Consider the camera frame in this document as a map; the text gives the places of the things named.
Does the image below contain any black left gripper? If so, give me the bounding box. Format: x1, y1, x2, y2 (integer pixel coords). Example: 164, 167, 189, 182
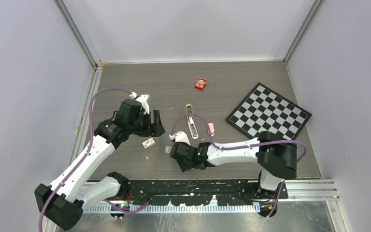
128, 110, 164, 137

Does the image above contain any white staple box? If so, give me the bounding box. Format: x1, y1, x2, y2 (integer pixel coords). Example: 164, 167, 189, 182
142, 138, 155, 149

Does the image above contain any cream beige stapler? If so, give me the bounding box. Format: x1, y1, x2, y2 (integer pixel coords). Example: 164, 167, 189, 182
185, 104, 199, 139

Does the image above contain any pink white stapler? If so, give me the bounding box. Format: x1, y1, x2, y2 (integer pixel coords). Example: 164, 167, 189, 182
208, 123, 215, 136

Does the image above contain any silver staple box tray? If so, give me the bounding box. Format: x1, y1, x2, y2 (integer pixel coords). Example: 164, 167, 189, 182
164, 146, 172, 154

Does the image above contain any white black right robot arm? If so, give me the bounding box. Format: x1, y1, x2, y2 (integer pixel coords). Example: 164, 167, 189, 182
169, 131, 297, 199

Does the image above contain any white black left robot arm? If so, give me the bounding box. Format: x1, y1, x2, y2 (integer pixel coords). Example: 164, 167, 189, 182
34, 94, 165, 231

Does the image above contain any red toy car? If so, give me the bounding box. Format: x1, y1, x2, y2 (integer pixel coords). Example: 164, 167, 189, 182
194, 78, 207, 91

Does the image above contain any black white chessboard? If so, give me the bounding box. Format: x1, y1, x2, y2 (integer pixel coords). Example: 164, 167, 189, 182
226, 83, 312, 140

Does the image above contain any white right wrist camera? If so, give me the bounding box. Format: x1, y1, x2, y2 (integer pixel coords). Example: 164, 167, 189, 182
169, 131, 191, 145

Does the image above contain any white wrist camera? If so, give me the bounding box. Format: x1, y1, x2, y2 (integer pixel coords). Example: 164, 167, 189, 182
129, 92, 150, 115
169, 131, 191, 145

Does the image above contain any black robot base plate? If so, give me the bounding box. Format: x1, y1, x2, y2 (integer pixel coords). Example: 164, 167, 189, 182
98, 171, 288, 207

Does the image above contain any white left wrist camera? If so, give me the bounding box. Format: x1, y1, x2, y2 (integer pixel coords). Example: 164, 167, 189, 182
129, 92, 150, 115

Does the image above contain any aluminium slotted rail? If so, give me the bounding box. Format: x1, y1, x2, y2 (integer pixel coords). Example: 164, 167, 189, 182
84, 203, 260, 214

